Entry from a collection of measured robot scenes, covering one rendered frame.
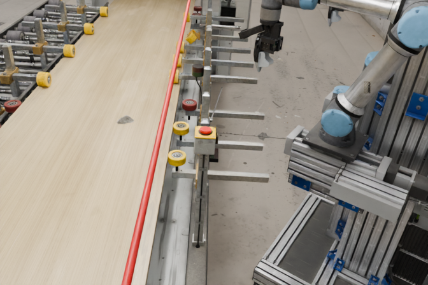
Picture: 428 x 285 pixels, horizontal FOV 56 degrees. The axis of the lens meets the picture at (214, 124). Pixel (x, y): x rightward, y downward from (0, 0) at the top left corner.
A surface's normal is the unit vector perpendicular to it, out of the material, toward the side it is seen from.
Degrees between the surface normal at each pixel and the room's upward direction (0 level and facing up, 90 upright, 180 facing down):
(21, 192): 0
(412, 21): 83
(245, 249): 0
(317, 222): 0
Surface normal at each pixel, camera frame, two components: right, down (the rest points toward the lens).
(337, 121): -0.49, 0.52
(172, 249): 0.07, -0.86
